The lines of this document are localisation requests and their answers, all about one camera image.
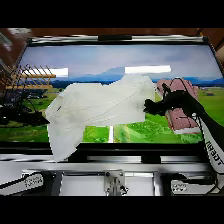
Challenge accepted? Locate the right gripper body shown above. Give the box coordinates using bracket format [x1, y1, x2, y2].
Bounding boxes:
[143, 91, 195, 117]

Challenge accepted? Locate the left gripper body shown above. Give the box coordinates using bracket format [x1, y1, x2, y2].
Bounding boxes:
[27, 112, 51, 127]

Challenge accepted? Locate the white T-shirt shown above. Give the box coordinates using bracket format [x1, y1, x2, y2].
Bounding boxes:
[44, 73, 157, 163]

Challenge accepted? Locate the pink garment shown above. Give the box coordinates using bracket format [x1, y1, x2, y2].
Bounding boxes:
[155, 78, 203, 135]

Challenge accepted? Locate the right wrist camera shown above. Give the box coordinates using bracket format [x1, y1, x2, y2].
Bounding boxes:
[161, 82, 173, 98]

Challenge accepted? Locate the black cable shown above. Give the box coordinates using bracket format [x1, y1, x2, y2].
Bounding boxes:
[169, 77, 200, 118]

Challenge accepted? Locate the silver frame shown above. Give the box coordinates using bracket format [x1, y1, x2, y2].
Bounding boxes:
[0, 152, 224, 197]

